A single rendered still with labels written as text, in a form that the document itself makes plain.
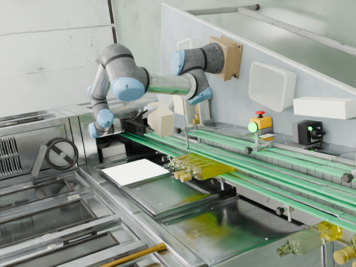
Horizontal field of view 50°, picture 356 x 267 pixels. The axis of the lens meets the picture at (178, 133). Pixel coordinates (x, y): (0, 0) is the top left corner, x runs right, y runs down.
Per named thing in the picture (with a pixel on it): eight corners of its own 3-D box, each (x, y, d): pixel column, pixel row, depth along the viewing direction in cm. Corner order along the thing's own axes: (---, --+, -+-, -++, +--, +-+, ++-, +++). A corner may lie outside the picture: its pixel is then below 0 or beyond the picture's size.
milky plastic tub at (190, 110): (199, 124, 232) (186, 127, 228) (195, 88, 227) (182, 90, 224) (214, 127, 217) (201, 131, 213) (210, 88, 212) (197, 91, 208)
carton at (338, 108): (304, 96, 152) (293, 99, 149) (356, 98, 131) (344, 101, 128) (305, 111, 153) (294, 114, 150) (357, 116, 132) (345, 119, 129)
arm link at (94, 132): (93, 135, 179) (91, 141, 187) (115, 130, 184) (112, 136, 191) (89, 119, 181) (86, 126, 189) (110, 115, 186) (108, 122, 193)
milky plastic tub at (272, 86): (266, 57, 169) (250, 60, 165) (303, 70, 151) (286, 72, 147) (262, 94, 176) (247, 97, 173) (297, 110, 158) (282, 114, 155)
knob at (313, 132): (319, 138, 146) (326, 139, 143) (310, 140, 144) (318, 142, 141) (318, 126, 145) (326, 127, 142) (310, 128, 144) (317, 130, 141)
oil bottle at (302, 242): (330, 231, 137) (274, 257, 126) (329, 217, 136) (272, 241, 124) (343, 237, 132) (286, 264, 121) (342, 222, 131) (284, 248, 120)
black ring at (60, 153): (79, 165, 266) (48, 172, 257) (74, 135, 262) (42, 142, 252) (81, 166, 262) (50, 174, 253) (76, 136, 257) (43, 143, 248)
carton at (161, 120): (160, 100, 203) (147, 103, 200) (174, 113, 191) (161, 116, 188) (160, 121, 209) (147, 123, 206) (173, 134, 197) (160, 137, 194)
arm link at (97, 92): (100, 30, 142) (81, 91, 184) (108, 55, 139) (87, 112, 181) (128, 28, 147) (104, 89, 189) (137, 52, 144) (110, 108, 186)
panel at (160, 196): (147, 161, 262) (99, 174, 247) (146, 157, 261) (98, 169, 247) (219, 198, 183) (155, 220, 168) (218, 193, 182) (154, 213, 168)
